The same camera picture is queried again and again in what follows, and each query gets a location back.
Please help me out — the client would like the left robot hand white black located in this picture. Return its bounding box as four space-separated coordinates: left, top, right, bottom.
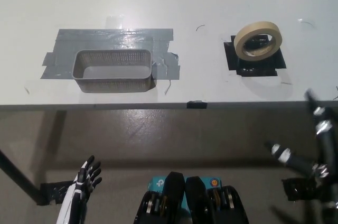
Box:
57 155 102 224

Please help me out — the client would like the right robot hand black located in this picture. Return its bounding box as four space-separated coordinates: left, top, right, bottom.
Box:
265 89 338 205

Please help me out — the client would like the beige masking tape roll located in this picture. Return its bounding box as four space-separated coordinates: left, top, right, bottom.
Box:
233 20 283 63

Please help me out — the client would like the black floor tape patch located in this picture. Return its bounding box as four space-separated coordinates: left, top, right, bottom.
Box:
281 178 326 201
39 180 80 206

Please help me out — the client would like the small grey mesh container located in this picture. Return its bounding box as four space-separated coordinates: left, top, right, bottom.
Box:
70 49 154 94

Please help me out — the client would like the black tape patch on table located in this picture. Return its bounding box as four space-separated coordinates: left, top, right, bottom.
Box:
223 34 287 78

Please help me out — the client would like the small black tape piece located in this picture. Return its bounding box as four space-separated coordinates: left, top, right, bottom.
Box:
186 100 208 109

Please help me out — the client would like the black table leg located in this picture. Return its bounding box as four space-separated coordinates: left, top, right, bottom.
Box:
0 149 45 206

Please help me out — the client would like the grey duct tape patch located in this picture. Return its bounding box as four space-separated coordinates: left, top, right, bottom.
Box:
40 28 181 81

